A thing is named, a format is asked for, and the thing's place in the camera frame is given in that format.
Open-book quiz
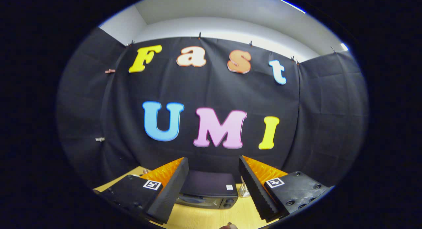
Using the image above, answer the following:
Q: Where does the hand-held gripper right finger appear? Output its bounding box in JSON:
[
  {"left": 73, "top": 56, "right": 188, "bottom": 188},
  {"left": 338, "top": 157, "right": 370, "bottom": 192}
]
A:
[{"left": 238, "top": 155, "right": 333, "bottom": 223}]

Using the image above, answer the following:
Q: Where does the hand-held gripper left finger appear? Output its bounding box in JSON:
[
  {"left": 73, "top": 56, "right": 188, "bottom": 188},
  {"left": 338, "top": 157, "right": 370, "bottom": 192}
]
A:
[{"left": 93, "top": 157, "right": 190, "bottom": 225}]

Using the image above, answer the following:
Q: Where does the toaster oven glass door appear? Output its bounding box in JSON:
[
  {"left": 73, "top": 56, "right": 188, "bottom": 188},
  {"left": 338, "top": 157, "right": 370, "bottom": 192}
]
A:
[{"left": 177, "top": 194, "right": 228, "bottom": 209}]

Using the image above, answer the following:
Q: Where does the black toaster oven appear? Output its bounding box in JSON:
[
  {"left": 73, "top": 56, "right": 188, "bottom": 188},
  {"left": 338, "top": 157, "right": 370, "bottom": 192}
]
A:
[{"left": 176, "top": 170, "right": 238, "bottom": 210}]

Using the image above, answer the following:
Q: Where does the small shiny metal rack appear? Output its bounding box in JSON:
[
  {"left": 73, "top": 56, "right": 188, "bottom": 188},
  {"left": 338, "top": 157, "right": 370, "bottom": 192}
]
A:
[{"left": 239, "top": 176, "right": 250, "bottom": 198}]

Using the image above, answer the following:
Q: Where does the black backdrop cloth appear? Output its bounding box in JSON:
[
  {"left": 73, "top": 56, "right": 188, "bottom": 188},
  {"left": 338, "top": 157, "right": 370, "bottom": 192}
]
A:
[{"left": 55, "top": 26, "right": 369, "bottom": 190}]

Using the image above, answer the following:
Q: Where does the row of black clips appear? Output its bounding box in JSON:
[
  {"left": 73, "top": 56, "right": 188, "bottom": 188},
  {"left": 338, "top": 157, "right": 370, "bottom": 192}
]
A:
[{"left": 127, "top": 32, "right": 337, "bottom": 65}]

